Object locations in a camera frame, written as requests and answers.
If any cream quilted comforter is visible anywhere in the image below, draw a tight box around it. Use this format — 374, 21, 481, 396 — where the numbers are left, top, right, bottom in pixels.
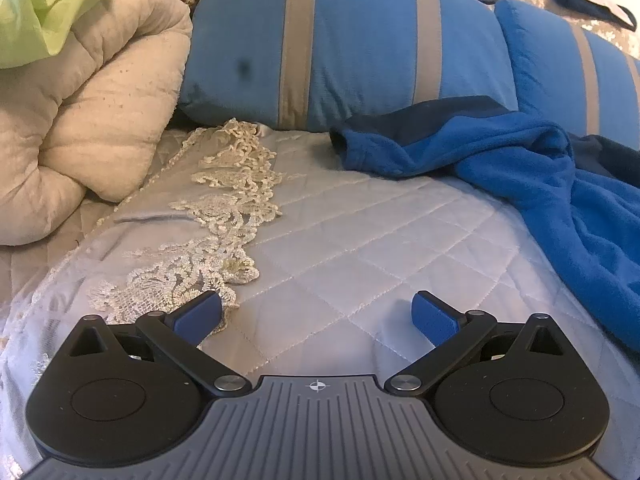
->
0, 0, 194, 247

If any light green cloth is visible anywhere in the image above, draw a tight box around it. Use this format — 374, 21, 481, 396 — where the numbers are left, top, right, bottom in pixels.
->
0, 0, 133, 69

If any silver lace cover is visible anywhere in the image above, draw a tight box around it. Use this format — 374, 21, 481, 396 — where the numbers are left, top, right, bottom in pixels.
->
505, 0, 640, 57

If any grey quilted bedspread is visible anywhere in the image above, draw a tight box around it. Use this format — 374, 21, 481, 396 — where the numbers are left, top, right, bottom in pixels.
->
0, 120, 640, 480

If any blue fleece jacket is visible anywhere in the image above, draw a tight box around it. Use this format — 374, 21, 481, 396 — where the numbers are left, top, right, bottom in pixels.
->
330, 100, 640, 352

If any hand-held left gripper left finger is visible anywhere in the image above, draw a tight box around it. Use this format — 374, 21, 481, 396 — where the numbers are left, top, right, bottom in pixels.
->
67, 290, 253, 397

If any blue grey-striped pillow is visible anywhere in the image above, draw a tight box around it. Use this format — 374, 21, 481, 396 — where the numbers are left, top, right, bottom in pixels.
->
177, 0, 521, 133
494, 0, 640, 137

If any cream lace cloth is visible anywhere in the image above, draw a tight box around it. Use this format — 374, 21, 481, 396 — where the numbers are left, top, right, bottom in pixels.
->
87, 118, 287, 327

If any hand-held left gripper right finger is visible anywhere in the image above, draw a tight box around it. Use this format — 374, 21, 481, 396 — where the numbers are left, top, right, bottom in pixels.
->
384, 290, 568, 397

